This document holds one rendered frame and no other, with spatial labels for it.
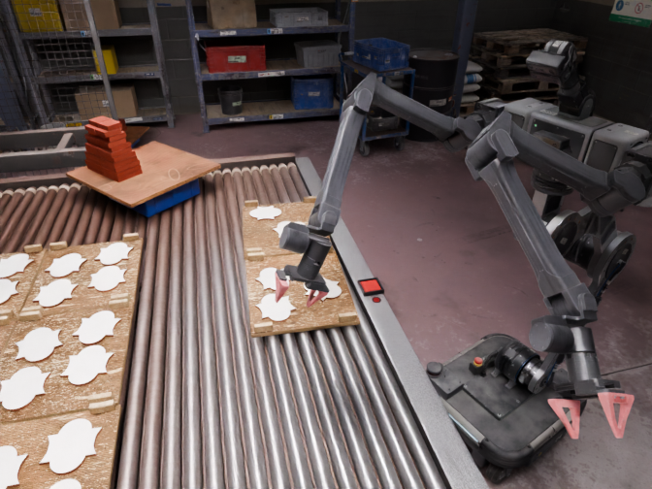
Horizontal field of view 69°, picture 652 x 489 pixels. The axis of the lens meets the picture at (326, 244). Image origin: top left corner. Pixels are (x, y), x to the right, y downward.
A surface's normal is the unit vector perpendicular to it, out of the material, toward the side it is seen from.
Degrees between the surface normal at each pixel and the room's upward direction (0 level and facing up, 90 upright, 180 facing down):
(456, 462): 0
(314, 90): 90
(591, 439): 0
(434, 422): 0
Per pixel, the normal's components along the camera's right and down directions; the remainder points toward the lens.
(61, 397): 0.00, -0.83
